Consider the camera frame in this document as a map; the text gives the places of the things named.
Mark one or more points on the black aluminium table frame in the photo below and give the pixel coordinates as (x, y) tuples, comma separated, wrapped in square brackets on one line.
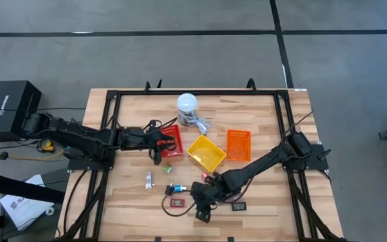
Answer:
[(197, 92)]

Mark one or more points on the black cardboard box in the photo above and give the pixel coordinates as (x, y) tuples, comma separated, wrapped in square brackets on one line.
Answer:
[(15, 104)]

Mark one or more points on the black charger cube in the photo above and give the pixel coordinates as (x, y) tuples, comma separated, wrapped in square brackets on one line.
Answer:
[(169, 190)]

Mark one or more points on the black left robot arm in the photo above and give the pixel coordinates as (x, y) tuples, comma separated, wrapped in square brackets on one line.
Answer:
[(79, 136)]

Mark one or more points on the white dome lamp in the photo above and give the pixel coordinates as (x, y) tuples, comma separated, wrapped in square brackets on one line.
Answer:
[(186, 102)]

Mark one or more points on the orange plastic basket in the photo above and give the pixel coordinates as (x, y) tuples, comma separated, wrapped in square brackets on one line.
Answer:
[(238, 148)]

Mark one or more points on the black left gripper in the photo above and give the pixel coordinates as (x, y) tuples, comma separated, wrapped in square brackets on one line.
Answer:
[(139, 138)]

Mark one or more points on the dark grey cart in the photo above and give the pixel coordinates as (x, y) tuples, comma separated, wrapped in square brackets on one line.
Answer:
[(19, 188)]

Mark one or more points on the small silver metal object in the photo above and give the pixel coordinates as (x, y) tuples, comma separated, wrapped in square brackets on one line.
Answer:
[(149, 180)]

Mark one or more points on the red plastic basket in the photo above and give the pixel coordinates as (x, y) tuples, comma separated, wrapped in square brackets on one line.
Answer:
[(179, 149)]

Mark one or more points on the yellow plastic basket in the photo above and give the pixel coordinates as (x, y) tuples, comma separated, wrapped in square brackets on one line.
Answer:
[(207, 154)]

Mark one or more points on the pink white charger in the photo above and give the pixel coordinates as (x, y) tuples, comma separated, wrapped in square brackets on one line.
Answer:
[(204, 176)]

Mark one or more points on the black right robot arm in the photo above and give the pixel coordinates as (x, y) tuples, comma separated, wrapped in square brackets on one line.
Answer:
[(264, 161)]

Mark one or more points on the white paper sheets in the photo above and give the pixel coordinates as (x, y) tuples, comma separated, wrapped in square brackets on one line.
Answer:
[(25, 205)]

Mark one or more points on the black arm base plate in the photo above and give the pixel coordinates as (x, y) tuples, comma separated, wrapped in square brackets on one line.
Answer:
[(86, 165), (314, 161)]

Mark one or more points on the green white charger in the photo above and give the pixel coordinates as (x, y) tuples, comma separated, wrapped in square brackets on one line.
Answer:
[(167, 169)]

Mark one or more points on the small black digital display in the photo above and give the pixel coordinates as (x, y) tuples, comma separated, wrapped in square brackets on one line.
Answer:
[(238, 206)]

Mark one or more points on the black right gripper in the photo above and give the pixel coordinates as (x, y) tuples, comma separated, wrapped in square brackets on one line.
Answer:
[(205, 195)]

